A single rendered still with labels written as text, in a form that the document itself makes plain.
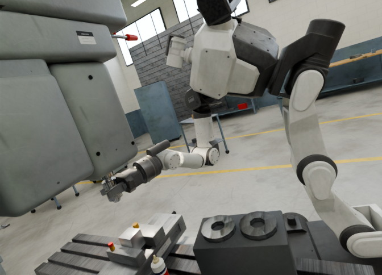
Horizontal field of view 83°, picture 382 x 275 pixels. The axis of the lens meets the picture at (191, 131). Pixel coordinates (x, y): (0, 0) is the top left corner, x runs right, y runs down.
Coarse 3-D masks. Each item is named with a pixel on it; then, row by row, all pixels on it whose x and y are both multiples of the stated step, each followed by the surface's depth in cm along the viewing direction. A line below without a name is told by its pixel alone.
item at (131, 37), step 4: (112, 36) 68; (116, 36) 70; (120, 36) 71; (124, 36) 73; (128, 36) 74; (132, 36) 76; (136, 36) 78; (128, 40) 75; (132, 40) 77; (136, 40) 79
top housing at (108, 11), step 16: (0, 0) 42; (16, 0) 44; (32, 0) 47; (48, 0) 50; (64, 0) 53; (80, 0) 57; (96, 0) 62; (112, 0) 67; (48, 16) 51; (64, 16) 54; (80, 16) 57; (96, 16) 61; (112, 16) 66; (112, 32) 75
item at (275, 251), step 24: (216, 216) 59; (240, 216) 58; (264, 216) 53; (216, 240) 51; (240, 240) 50; (264, 240) 48; (288, 240) 50; (216, 264) 51; (240, 264) 49; (264, 264) 48; (288, 264) 46
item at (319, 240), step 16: (288, 224) 117; (304, 224) 116; (320, 224) 116; (304, 240) 107; (320, 240) 106; (336, 240) 104; (304, 256) 98; (320, 256) 98; (336, 256) 96; (352, 256) 94
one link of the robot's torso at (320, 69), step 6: (306, 60) 75; (294, 66) 78; (300, 66) 76; (306, 66) 75; (312, 66) 74; (318, 66) 74; (324, 66) 75; (294, 72) 78; (300, 72) 75; (324, 72) 75; (288, 78) 82; (294, 78) 76; (324, 78) 74; (288, 84) 80; (324, 84) 75; (288, 90) 81
